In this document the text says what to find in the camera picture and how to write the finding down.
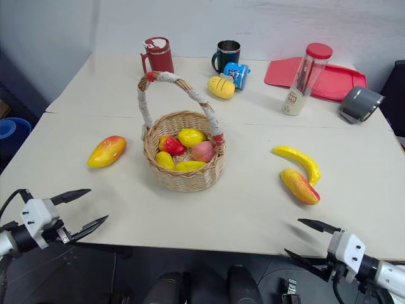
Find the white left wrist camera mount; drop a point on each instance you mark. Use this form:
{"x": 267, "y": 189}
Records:
{"x": 38, "y": 215}

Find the black metal bracket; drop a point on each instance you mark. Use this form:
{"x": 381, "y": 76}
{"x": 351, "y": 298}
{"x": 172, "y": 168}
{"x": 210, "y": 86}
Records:
{"x": 289, "y": 293}

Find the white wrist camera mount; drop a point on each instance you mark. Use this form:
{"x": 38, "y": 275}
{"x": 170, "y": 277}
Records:
{"x": 348, "y": 250}
{"x": 38, "y": 215}

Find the pink toy peach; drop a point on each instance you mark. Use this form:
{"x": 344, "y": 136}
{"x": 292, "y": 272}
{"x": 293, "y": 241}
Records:
{"x": 203, "y": 151}

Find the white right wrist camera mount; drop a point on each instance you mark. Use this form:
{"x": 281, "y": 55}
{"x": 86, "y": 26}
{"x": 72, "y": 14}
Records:
{"x": 348, "y": 250}

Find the red toy strawberry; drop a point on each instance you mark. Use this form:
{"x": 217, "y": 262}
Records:
{"x": 172, "y": 146}

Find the yellow toy lemon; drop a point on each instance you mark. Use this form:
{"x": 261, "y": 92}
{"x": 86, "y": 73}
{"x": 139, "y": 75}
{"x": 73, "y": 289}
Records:
{"x": 191, "y": 137}

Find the yellow toy banana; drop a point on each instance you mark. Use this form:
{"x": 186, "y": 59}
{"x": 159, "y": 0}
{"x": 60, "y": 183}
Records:
{"x": 304, "y": 160}

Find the red plastic tray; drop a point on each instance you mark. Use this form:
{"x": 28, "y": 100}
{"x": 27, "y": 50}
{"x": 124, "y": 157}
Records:
{"x": 335, "y": 83}

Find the clear canister with red lid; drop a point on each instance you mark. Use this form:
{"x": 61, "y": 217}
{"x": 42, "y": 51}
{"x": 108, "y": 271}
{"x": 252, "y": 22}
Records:
{"x": 297, "y": 98}

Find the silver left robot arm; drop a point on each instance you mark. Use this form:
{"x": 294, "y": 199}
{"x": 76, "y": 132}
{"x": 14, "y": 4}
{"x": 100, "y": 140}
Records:
{"x": 7, "y": 243}

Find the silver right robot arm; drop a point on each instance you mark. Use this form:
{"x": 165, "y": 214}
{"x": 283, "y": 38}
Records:
{"x": 390, "y": 272}

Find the blue bucket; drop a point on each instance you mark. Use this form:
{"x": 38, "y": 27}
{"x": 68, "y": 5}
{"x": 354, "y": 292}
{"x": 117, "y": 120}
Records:
{"x": 12, "y": 130}

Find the grey tape roll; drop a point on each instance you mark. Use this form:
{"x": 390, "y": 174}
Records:
{"x": 360, "y": 102}

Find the blue printed can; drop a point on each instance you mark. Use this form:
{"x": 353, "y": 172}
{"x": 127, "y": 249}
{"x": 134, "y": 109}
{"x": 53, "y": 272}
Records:
{"x": 237, "y": 74}

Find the dark steel-lined mug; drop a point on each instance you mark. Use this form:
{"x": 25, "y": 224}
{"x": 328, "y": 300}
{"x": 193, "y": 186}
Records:
{"x": 229, "y": 59}

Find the small yellow toy pear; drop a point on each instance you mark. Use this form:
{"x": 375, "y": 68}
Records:
{"x": 164, "y": 160}

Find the black chair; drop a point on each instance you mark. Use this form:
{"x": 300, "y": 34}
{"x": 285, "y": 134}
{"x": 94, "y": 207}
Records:
{"x": 395, "y": 92}

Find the red lidded jug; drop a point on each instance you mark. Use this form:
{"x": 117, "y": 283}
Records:
{"x": 162, "y": 61}

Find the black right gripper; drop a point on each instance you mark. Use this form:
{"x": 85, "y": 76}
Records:
{"x": 337, "y": 273}

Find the yellow plastic banana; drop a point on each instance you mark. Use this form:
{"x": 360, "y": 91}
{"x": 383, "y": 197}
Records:
{"x": 190, "y": 165}

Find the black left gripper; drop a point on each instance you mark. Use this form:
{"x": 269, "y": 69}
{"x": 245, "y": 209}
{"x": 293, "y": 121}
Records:
{"x": 55, "y": 233}

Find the yellow-red toy mango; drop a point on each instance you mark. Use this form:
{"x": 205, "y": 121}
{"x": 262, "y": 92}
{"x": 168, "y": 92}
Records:
{"x": 299, "y": 187}
{"x": 106, "y": 152}

